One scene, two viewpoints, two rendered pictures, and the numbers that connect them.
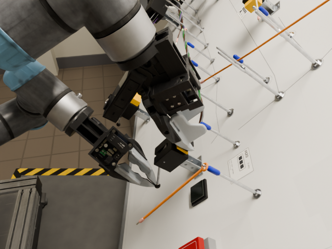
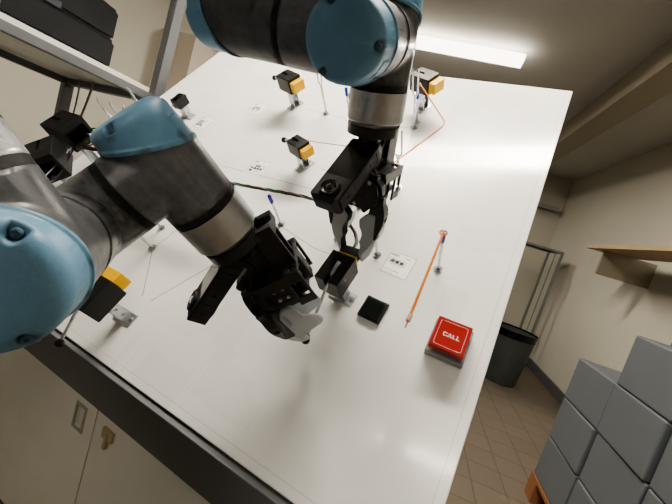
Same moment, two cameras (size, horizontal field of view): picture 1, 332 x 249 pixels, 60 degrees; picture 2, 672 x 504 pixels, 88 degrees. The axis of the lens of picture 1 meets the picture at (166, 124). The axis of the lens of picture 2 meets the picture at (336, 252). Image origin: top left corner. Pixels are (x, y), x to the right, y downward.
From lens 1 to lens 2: 0.61 m
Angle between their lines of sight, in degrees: 69
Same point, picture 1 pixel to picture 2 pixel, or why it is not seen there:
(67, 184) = not seen: outside the picture
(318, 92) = (417, 200)
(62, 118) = (245, 218)
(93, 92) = not seen: outside the picture
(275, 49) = not seen: hidden behind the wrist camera
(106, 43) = (396, 101)
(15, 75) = (171, 120)
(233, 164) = (390, 267)
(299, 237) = (493, 268)
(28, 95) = (193, 166)
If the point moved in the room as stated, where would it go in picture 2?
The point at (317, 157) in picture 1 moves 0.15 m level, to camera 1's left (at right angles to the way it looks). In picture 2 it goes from (457, 228) to (448, 219)
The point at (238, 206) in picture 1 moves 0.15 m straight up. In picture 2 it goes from (431, 287) to (460, 201)
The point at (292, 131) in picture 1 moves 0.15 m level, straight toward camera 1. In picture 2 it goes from (422, 224) to (492, 242)
